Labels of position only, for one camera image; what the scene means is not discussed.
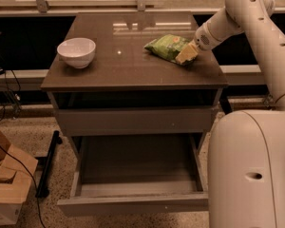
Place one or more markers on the cardboard box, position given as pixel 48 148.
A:
pixel 16 168

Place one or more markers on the black metal stand bar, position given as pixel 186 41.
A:
pixel 45 163

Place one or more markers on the closed grey top drawer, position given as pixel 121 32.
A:
pixel 89 122

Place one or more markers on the grey drawer cabinet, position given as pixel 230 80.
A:
pixel 123 75

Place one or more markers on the white ceramic bowl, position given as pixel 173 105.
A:
pixel 77 52

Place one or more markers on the open grey middle drawer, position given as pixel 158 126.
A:
pixel 136 174

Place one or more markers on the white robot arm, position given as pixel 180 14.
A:
pixel 246 153

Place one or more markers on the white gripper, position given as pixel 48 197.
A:
pixel 203 40

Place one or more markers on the green jalapeno chip bag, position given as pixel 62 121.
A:
pixel 168 46

